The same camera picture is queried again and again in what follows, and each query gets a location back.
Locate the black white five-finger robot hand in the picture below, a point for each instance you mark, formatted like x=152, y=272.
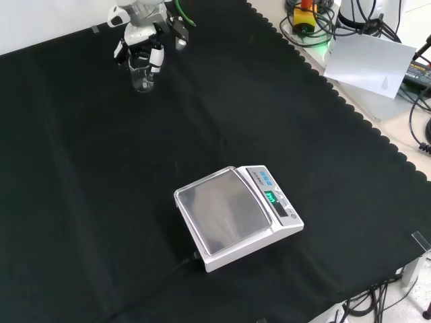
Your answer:
x=139, y=32

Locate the small clear glass beaker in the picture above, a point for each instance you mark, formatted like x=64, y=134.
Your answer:
x=142, y=79

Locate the grey tape strip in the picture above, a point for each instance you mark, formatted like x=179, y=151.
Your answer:
x=95, y=29

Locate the black bench cloth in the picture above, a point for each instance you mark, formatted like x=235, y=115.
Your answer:
x=134, y=188

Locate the yellow stop button box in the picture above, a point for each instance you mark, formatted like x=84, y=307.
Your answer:
x=304, y=20

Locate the white electronic balance steel pan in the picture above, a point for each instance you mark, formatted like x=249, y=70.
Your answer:
x=235, y=215

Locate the black power adapter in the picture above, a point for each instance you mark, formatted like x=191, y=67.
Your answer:
x=417, y=75

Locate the clear tape piece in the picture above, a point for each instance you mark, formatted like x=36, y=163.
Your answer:
x=421, y=240

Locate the grey metal base plate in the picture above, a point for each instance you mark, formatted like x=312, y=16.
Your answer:
x=377, y=102

